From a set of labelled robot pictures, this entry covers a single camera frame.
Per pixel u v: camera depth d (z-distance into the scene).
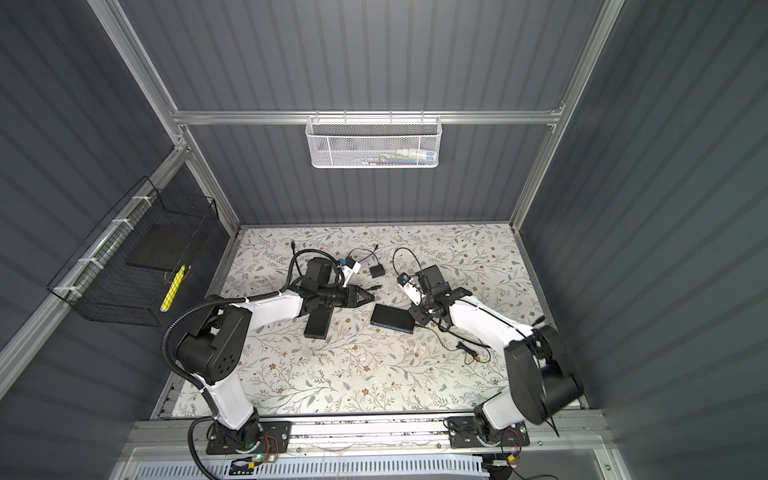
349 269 0.85
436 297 0.67
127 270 0.72
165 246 0.77
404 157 0.92
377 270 1.05
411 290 0.81
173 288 0.69
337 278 0.85
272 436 0.73
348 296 0.81
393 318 0.96
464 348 0.88
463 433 0.73
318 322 0.90
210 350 0.49
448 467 0.71
